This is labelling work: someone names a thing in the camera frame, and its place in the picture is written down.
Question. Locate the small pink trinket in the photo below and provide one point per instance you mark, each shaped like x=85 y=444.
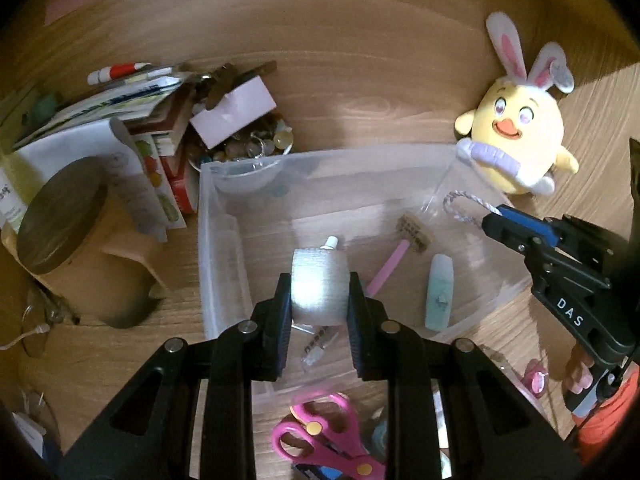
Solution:
x=536 y=380

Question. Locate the glass bowl of beads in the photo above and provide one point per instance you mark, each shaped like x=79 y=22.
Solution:
x=255 y=147

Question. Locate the clear eyeglasses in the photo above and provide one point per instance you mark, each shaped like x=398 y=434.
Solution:
x=50 y=315

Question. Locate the white paper note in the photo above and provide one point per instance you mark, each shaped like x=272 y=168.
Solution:
x=235 y=110

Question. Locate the small teal object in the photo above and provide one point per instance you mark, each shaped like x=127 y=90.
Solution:
x=46 y=104

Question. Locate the person's right hand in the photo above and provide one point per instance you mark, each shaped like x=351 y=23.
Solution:
x=612 y=415

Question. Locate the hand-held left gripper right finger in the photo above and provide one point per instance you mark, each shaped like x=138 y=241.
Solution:
x=356 y=325

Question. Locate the pink scissors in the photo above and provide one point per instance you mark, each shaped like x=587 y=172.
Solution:
x=320 y=435

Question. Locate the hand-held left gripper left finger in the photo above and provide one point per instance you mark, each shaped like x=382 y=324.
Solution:
x=284 y=320

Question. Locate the clear plastic pouch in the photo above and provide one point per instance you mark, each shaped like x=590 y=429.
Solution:
x=465 y=175

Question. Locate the small white capped tube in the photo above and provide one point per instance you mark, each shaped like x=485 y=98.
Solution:
x=331 y=243

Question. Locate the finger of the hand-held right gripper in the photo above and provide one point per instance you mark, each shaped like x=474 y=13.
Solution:
x=525 y=222
x=502 y=232

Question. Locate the yellow chick plush toy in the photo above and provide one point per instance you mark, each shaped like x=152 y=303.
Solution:
x=520 y=130

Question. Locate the stack of booklets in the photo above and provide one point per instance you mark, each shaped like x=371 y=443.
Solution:
x=115 y=105

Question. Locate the mint green tube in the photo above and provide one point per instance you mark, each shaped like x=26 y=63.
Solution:
x=440 y=290

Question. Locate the red book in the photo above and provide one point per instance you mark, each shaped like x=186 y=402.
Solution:
x=180 y=185

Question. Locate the small clear vial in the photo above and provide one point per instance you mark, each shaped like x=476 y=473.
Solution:
x=317 y=347

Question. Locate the white fruit print leaflet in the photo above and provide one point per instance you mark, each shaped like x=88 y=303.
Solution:
x=145 y=180

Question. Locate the red and white marker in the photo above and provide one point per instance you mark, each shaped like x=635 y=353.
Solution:
x=117 y=73

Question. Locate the clear plastic storage bin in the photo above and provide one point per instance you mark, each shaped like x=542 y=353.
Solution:
x=350 y=195

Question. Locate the white gauze roll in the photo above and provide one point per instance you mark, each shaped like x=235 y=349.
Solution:
x=320 y=285

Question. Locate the round box with dark lid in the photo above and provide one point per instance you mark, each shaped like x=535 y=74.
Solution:
x=62 y=215

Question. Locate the brown paper bag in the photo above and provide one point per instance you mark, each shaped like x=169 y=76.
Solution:
x=130 y=285

